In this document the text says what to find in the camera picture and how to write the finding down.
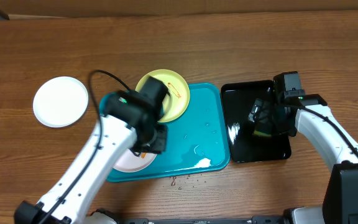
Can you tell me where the green yellow scrub sponge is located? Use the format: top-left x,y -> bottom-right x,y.
253,123 -> 272,138

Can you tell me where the pink plate with sauce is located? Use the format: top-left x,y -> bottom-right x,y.
113,149 -> 157,173

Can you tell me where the white plate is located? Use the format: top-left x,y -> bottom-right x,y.
32,77 -> 89,128

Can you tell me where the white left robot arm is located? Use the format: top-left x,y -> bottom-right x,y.
14,77 -> 168,223

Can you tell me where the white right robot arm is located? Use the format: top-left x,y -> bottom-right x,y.
273,72 -> 358,223

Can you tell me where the black water tray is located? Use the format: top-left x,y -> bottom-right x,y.
221,80 -> 291,163

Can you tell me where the teal plastic tray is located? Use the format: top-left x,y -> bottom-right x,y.
107,83 -> 230,183

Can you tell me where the yellow-green plate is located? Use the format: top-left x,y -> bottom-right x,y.
135,69 -> 190,123

